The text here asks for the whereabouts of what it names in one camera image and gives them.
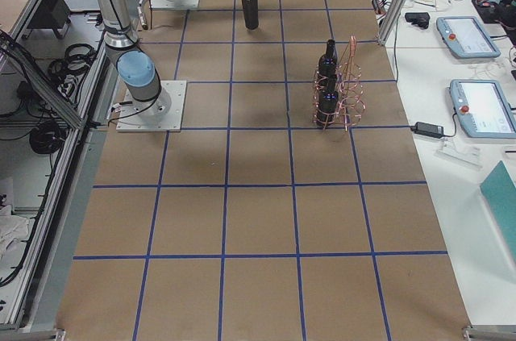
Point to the teach pendant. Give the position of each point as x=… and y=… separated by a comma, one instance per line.
x=482, y=109
x=466, y=37

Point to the teach pendant near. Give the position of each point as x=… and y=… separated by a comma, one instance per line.
x=482, y=109

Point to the teal folder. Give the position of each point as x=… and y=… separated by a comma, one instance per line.
x=498, y=189

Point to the dark wine bottle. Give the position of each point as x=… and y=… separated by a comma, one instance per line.
x=327, y=101
x=327, y=63
x=250, y=14

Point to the black power adapter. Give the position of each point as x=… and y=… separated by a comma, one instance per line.
x=428, y=129

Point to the copper wire bottle basket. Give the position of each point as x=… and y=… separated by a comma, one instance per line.
x=350, y=106

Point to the teach pendant far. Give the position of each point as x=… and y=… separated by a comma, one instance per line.
x=466, y=37

